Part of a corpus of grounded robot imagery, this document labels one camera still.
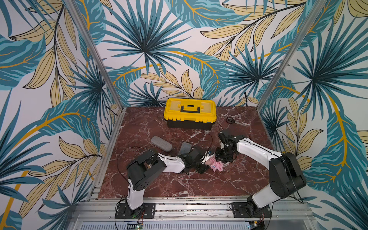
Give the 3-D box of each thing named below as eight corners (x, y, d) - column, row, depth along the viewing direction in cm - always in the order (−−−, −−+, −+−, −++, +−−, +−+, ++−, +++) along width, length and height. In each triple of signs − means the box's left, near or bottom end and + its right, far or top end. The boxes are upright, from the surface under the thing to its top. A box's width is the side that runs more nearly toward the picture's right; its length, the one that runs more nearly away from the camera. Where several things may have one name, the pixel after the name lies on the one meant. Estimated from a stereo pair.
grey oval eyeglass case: (150, 143, 101) (149, 140, 98) (155, 136, 104) (155, 133, 101) (168, 153, 96) (167, 151, 93) (173, 146, 99) (173, 143, 96)
